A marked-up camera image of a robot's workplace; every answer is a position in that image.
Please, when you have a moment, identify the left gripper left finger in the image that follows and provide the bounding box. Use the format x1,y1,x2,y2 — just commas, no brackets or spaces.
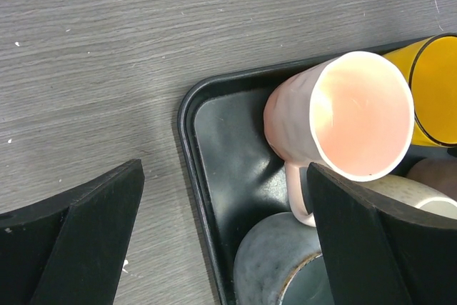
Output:
1,159,145,304

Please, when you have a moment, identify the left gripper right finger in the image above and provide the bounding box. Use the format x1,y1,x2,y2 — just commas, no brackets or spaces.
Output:
306,163,456,304

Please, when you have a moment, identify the purple ceramic mug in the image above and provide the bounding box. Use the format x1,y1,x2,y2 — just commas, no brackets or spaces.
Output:
406,158,457,200

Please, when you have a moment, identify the yellow glass mug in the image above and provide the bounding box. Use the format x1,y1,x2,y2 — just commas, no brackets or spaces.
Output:
383,33,457,148

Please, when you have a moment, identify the cream ceramic mug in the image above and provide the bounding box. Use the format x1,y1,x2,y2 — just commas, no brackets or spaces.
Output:
359,174,456,219

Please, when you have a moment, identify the grey ceramic mug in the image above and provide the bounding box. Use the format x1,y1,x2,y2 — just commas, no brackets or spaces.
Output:
233,212,334,305

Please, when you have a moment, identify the pink ceramic mug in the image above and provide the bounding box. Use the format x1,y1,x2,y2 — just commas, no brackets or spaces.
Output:
263,51,414,226

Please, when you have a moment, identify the black plastic tray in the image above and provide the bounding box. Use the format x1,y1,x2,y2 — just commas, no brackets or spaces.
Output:
177,36,457,305

